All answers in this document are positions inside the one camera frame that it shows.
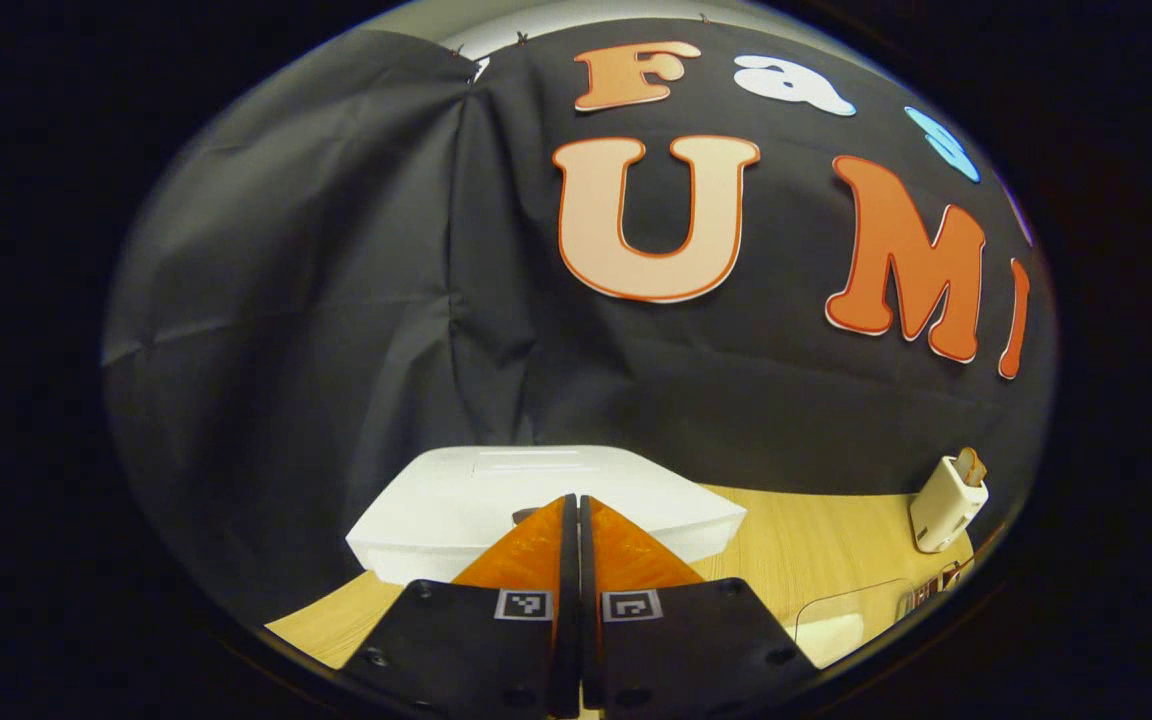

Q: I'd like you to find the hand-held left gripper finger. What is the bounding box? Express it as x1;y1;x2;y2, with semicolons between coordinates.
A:
578;493;822;720
339;493;579;720

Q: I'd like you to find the white rice cooker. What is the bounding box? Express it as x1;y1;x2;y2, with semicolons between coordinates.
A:
346;445;747;586

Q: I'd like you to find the metal wire chopstick holder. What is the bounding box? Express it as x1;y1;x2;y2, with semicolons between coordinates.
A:
898;560;977;619

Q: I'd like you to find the clear plastic container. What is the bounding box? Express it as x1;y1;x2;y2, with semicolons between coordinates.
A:
794;577;915;669

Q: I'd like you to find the white toaster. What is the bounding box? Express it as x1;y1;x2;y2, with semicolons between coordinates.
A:
909;455;990;554

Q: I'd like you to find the black backdrop cloth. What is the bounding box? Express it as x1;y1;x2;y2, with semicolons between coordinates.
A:
101;15;1057;626

